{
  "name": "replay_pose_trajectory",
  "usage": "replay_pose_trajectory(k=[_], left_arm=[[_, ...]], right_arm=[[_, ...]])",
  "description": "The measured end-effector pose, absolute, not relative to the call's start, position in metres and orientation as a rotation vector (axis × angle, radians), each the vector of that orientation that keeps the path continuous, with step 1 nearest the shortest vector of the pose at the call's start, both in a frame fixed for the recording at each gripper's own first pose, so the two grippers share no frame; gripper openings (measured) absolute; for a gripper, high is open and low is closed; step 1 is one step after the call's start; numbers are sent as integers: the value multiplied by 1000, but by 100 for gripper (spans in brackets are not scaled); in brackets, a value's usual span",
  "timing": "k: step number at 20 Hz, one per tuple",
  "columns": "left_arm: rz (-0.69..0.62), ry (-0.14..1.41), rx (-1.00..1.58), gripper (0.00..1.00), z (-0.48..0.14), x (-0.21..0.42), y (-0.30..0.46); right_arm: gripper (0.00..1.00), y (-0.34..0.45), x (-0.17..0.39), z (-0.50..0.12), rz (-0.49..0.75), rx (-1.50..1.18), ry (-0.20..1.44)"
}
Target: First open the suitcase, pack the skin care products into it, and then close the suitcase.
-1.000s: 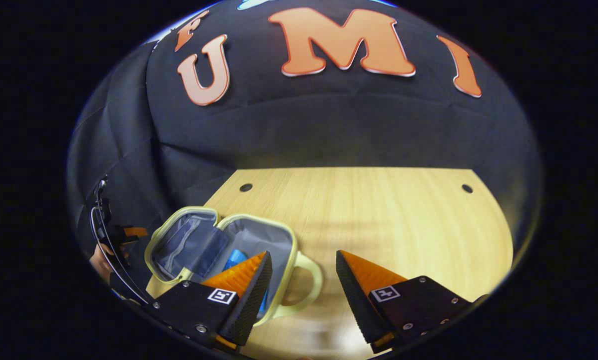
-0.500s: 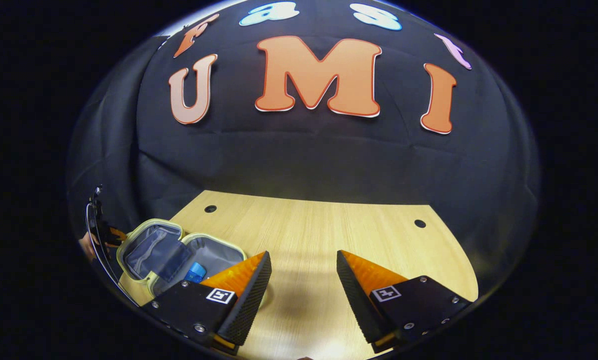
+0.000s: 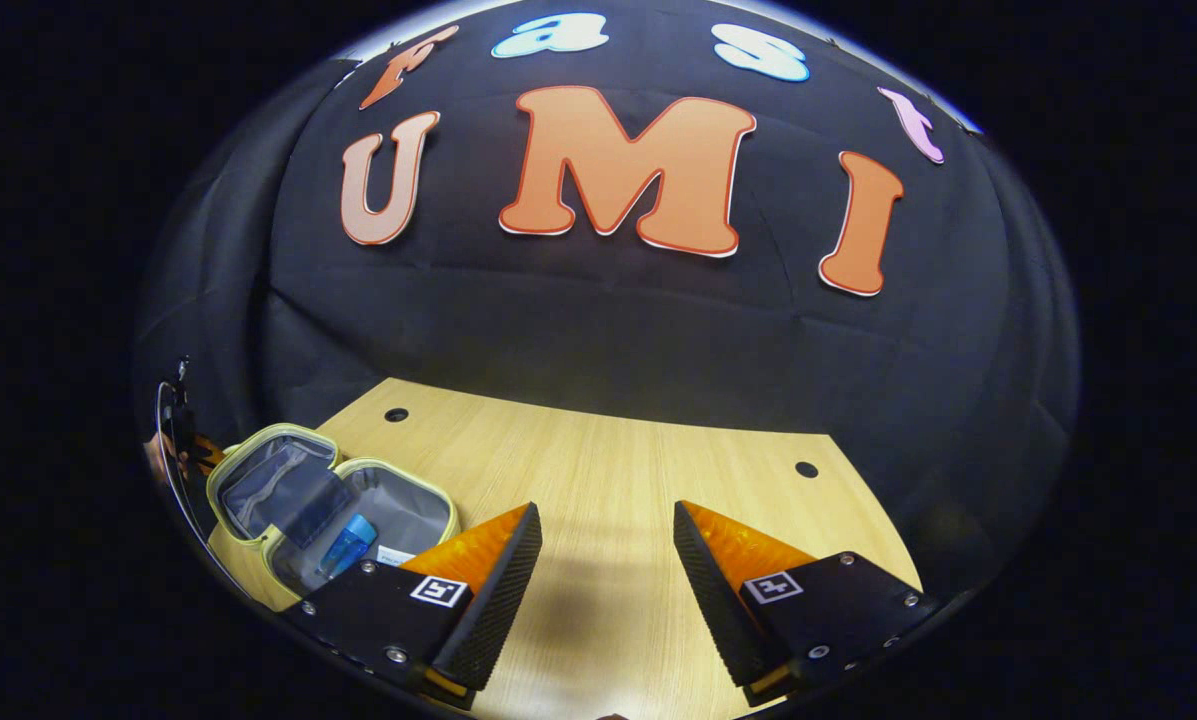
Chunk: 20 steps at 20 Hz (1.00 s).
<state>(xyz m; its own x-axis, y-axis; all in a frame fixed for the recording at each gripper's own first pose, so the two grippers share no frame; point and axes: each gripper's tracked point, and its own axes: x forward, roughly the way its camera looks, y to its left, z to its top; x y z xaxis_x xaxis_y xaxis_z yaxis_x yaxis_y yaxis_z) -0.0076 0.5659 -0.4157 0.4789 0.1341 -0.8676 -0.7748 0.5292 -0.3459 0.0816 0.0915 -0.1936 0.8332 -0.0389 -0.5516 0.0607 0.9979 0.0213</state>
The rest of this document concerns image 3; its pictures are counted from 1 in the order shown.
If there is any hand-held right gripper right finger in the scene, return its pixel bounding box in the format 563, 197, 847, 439
673, 500, 944, 708

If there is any blue capped glass bottle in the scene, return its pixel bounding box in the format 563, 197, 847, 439
316, 514, 379, 581

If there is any small cream suitcase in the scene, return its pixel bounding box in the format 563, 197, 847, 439
205, 422, 461, 601

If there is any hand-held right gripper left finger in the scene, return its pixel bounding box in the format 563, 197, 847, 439
283, 502, 544, 711

